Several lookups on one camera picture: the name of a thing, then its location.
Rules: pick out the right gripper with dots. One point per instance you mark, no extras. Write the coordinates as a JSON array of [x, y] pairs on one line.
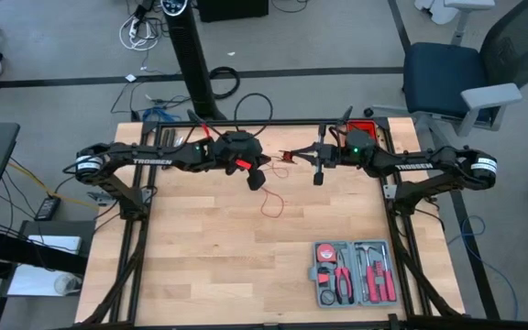
[[358, 149]]

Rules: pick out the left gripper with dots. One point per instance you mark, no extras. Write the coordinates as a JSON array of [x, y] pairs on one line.
[[238, 149]]

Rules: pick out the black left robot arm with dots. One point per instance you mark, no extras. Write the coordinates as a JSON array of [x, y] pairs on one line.
[[154, 161]]

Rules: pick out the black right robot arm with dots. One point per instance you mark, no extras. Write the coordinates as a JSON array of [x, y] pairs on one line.
[[413, 166]]

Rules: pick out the red plastic bin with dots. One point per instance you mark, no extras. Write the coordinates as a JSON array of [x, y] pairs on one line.
[[370, 124]]

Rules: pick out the silver black pliers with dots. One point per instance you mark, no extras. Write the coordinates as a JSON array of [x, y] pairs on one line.
[[179, 139]]

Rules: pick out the red tape measure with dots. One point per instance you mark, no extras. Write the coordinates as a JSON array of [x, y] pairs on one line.
[[326, 253]]

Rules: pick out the black red utility knife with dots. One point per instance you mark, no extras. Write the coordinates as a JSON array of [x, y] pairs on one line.
[[323, 277]]

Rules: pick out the grey tool kit case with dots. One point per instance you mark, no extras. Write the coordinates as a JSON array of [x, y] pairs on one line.
[[353, 275]]

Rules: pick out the red screwdriver bit holder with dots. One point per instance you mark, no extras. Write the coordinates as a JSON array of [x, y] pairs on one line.
[[376, 266]]

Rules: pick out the black tower fan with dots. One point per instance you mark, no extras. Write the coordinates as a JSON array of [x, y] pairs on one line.
[[190, 55]]

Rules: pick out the blue grey office chair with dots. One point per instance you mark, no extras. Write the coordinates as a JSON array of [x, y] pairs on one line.
[[438, 73]]

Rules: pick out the black floor box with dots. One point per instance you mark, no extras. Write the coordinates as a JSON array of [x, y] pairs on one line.
[[232, 9]]

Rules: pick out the white power strip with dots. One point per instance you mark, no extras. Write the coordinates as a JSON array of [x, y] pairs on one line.
[[133, 29]]

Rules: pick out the white floor object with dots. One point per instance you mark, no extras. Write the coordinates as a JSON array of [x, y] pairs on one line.
[[433, 11]]

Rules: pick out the black power adapter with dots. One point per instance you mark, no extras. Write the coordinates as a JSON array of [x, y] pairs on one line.
[[47, 208]]

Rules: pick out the clear plastic cup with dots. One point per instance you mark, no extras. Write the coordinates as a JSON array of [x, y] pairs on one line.
[[67, 284]]

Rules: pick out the black table frame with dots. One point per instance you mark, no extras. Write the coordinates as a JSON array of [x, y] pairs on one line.
[[291, 122]]

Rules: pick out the grey metal mounting bracket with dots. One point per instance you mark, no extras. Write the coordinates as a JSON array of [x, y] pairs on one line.
[[388, 191], [98, 198]]

